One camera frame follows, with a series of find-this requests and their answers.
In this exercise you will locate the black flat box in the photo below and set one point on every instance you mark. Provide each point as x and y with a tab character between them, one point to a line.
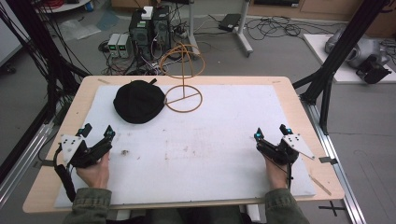
229	21

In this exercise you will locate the thin wooden strip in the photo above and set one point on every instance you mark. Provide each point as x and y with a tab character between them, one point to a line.
320	185

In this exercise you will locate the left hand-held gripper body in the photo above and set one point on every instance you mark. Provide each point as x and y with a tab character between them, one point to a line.
73	147

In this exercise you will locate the person's left hand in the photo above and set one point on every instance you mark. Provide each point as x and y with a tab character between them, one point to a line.
96	175

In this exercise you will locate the black tape strip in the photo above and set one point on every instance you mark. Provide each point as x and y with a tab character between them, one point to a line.
328	160
43	163

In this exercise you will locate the black computer tower green label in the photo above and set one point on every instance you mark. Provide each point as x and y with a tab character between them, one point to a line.
140	34

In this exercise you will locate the person's right hand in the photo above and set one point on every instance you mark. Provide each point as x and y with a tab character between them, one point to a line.
275	175

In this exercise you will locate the white foam mat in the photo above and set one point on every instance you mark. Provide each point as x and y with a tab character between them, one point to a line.
202	155

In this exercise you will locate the white round table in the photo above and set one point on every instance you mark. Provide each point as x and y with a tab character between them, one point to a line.
65	5

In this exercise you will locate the aluminium rail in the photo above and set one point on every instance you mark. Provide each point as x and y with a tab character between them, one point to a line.
21	168
334	155

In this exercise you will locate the grey power supply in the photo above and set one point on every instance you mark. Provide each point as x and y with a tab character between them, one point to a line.
124	45
113	45

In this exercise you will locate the white box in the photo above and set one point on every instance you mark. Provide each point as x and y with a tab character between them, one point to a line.
147	13

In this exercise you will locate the black hat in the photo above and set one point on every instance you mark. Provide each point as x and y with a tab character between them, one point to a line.
138	101

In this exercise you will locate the clear plastic sheet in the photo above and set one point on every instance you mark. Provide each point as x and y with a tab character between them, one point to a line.
79	29

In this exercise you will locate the black tape cross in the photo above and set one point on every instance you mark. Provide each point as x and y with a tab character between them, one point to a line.
332	208

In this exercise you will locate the black device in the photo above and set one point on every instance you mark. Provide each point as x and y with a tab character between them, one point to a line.
372	71

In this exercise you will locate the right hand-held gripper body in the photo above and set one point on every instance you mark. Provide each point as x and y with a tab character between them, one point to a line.
280	154

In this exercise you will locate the white board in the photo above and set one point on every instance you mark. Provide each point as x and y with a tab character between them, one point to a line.
342	76

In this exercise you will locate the white desk leg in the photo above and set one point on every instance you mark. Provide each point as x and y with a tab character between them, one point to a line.
192	31
244	37

